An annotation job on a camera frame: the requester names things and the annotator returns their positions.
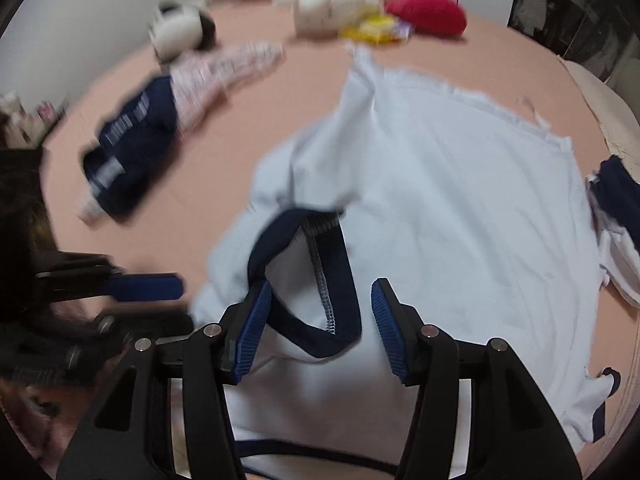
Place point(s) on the folded white navy clothes stack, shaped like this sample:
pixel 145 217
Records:
pixel 614 199

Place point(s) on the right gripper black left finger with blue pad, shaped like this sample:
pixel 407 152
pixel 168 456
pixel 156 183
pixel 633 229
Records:
pixel 126 433

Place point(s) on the cream bunny plush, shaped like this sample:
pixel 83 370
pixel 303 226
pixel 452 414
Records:
pixel 326 18

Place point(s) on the black white panda plush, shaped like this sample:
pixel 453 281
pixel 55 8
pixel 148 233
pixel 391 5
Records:
pixel 176 28

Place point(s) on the navy striped garment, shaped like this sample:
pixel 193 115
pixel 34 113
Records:
pixel 131 150

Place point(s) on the red plush toy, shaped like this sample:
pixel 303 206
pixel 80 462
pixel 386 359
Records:
pixel 441 18

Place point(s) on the yellow snack packet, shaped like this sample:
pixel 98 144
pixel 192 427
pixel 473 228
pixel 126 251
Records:
pixel 378 30

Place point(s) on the white t-shirt navy trim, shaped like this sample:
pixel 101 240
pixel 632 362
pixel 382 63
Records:
pixel 478 218

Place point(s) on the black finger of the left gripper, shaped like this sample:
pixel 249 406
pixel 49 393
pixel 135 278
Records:
pixel 123 287

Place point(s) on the cream knitted blanket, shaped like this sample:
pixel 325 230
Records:
pixel 616 120

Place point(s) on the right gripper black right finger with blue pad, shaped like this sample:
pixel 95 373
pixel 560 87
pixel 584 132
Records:
pixel 514 433

